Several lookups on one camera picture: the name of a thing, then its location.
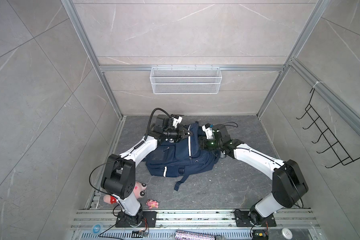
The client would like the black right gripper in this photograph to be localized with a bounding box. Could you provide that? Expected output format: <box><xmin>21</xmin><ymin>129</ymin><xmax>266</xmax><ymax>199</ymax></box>
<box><xmin>191</xmin><ymin>136</ymin><xmax>223</xmax><ymax>151</ymax></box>

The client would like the navy blue student backpack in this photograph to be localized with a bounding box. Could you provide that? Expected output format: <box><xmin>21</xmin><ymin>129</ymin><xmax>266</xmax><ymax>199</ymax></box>
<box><xmin>143</xmin><ymin>122</ymin><xmax>220</xmax><ymax>191</ymax></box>

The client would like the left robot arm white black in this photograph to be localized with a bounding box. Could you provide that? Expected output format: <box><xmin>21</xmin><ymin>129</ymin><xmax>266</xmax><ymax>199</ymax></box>
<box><xmin>90</xmin><ymin>108</ymin><xmax>193</xmax><ymax>227</ymax></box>

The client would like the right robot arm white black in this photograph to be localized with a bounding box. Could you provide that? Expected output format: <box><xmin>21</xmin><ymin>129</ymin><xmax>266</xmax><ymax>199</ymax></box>
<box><xmin>199</xmin><ymin>124</ymin><xmax>309</xmax><ymax>226</ymax></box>

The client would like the pink plush pig toy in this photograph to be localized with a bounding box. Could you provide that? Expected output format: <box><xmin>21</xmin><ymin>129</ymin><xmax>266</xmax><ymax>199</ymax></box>
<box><xmin>103</xmin><ymin>182</ymin><xmax>147</xmax><ymax>205</ymax></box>

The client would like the small pink toy figure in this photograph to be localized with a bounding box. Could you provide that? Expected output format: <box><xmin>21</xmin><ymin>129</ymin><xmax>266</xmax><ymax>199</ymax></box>
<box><xmin>146</xmin><ymin>199</ymin><xmax>159</xmax><ymax>209</ymax></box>

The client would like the glittery purple pouch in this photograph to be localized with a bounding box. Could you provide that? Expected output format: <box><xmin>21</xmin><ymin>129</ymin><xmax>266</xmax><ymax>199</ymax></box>
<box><xmin>175</xmin><ymin>230</ymin><xmax>215</xmax><ymax>240</ymax></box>

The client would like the white round button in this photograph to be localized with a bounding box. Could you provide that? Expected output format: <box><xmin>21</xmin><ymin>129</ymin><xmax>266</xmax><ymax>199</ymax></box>
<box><xmin>281</xmin><ymin>228</ymin><xmax>293</xmax><ymax>240</ymax></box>

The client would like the blue round sticker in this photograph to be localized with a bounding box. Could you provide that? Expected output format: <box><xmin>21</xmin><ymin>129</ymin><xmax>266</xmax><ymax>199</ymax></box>
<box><xmin>92</xmin><ymin>223</ymin><xmax>103</xmax><ymax>236</ymax></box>

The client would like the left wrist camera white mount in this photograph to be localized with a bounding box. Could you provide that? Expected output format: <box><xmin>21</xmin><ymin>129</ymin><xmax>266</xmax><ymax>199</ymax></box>
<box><xmin>172</xmin><ymin>115</ymin><xmax>183</xmax><ymax>129</ymax></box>

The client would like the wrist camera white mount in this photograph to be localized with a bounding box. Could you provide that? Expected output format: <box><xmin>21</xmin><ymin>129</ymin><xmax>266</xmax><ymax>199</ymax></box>
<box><xmin>172</xmin><ymin>115</ymin><xmax>183</xmax><ymax>129</ymax></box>
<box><xmin>202</xmin><ymin>124</ymin><xmax>215</xmax><ymax>140</ymax></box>

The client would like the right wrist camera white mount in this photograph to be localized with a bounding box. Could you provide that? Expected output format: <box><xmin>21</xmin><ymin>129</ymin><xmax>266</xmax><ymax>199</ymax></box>
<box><xmin>202</xmin><ymin>124</ymin><xmax>215</xmax><ymax>140</ymax></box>

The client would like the white wire mesh basket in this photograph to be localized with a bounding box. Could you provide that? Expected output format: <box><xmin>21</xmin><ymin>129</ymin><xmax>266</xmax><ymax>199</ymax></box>
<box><xmin>150</xmin><ymin>67</ymin><xmax>223</xmax><ymax>95</ymax></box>

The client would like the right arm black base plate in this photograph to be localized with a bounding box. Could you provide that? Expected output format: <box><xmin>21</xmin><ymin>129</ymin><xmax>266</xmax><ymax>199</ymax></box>
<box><xmin>233</xmin><ymin>209</ymin><xmax>277</xmax><ymax>227</ymax></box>

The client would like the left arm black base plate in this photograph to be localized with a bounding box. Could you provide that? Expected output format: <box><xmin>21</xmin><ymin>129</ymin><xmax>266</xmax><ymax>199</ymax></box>
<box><xmin>116</xmin><ymin>211</ymin><xmax>157</xmax><ymax>228</ymax></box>

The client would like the black wire hook rack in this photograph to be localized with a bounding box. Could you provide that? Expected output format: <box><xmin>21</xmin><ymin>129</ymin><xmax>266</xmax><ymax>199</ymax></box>
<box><xmin>296</xmin><ymin>88</ymin><xmax>360</xmax><ymax>169</ymax></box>

